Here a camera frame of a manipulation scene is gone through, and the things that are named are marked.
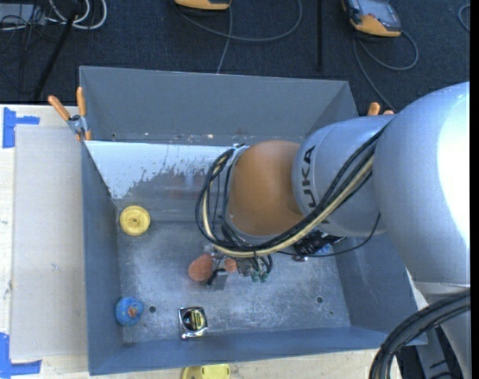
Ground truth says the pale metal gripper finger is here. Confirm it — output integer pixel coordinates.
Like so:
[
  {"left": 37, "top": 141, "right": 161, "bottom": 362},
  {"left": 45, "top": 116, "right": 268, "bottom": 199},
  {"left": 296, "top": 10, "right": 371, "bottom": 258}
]
[
  {"left": 204, "top": 244, "right": 226, "bottom": 261},
  {"left": 210, "top": 269, "right": 230, "bottom": 292}
]

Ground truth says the orange-brown rough ball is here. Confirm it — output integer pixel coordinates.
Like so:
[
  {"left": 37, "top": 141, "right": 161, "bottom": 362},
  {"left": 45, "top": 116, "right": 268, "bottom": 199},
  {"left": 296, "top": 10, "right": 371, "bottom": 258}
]
[{"left": 187, "top": 253, "right": 239, "bottom": 283}]

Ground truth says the grey metal bin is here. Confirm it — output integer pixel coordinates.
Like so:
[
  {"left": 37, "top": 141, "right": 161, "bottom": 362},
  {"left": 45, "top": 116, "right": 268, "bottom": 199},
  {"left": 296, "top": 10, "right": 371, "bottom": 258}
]
[{"left": 77, "top": 65, "right": 428, "bottom": 377}]

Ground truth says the yellow round wheel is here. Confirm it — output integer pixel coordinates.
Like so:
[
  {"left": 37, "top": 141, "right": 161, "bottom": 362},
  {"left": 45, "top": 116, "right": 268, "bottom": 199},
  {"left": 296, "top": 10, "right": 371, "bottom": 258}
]
[{"left": 118, "top": 205, "right": 152, "bottom": 237}]

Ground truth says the yellow flat disc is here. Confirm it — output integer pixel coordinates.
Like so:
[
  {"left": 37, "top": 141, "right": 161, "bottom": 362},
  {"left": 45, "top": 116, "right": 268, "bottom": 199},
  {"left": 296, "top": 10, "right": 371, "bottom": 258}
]
[{"left": 181, "top": 363, "right": 232, "bottom": 379}]

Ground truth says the blue toy duck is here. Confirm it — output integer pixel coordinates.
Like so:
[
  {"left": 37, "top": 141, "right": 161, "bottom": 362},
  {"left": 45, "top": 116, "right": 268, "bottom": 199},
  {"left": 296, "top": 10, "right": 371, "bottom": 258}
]
[{"left": 114, "top": 296, "right": 146, "bottom": 328}]

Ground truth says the pale wood board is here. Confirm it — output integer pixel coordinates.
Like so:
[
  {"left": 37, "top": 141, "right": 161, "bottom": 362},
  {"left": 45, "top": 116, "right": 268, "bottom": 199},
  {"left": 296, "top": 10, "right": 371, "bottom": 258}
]
[{"left": 9, "top": 126, "right": 91, "bottom": 362}]

